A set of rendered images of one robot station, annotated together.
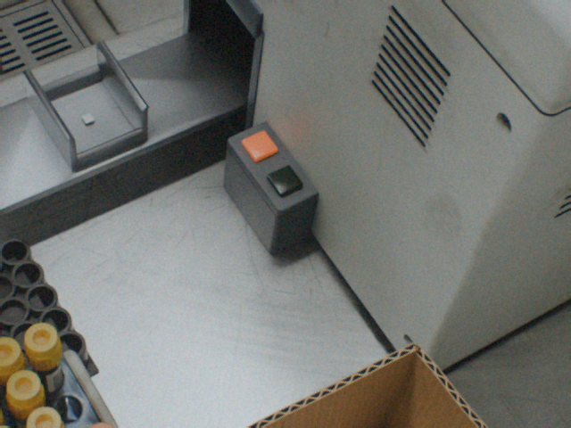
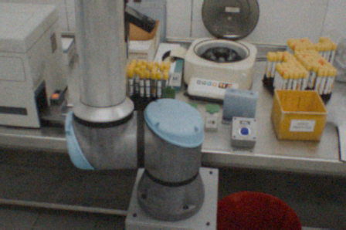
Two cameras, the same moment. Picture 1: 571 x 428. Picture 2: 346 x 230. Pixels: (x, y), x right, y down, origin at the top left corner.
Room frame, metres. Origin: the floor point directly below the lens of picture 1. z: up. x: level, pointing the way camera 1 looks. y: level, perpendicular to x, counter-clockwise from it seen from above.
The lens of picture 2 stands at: (0.94, 1.13, 1.63)
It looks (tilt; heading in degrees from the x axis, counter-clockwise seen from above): 33 degrees down; 227
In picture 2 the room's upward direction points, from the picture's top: 1 degrees clockwise
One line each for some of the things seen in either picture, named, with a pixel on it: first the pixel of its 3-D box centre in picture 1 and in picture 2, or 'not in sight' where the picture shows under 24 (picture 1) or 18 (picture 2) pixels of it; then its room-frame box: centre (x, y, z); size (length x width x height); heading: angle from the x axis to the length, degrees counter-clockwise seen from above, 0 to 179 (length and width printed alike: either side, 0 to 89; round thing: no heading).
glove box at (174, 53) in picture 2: not in sight; (171, 62); (-0.04, 0.08, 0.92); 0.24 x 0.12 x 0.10; 41
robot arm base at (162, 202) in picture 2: not in sight; (171, 179); (0.45, 0.62, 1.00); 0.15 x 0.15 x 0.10
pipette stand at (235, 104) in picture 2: not in sight; (239, 106); (0.01, 0.45, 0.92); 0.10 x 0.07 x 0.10; 123
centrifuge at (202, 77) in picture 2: not in sight; (219, 67); (-0.13, 0.24, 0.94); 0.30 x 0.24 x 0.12; 32
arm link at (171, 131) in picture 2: not in sight; (170, 137); (0.46, 0.62, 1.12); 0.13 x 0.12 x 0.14; 141
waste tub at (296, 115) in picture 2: not in sight; (297, 114); (-0.09, 0.60, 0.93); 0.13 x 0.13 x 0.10; 45
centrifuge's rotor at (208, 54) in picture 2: not in sight; (221, 58); (-0.14, 0.23, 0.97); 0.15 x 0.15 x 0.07
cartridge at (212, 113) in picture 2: not in sight; (212, 117); (0.10, 0.42, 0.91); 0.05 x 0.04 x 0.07; 41
